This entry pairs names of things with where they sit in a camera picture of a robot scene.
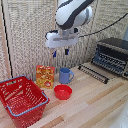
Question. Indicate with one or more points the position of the red plastic shopping basket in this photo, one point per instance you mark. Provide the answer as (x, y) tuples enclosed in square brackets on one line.
[(21, 100)]

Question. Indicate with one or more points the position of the orange snack bag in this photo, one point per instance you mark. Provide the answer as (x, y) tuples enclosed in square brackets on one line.
[(45, 76)]

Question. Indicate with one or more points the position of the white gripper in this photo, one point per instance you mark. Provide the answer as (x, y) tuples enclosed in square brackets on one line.
[(61, 39)]

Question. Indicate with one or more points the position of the red plastic bowl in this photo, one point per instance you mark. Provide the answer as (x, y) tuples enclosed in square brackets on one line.
[(63, 92)]

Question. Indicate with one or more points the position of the black toaster oven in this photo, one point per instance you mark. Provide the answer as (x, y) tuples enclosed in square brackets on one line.
[(111, 50)]

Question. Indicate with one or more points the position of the grey ribbed oven tray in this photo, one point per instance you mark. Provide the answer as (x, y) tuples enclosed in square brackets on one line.
[(110, 61)]

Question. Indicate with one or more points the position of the blue ceramic mug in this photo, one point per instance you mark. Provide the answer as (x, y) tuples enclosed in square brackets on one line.
[(65, 76)]

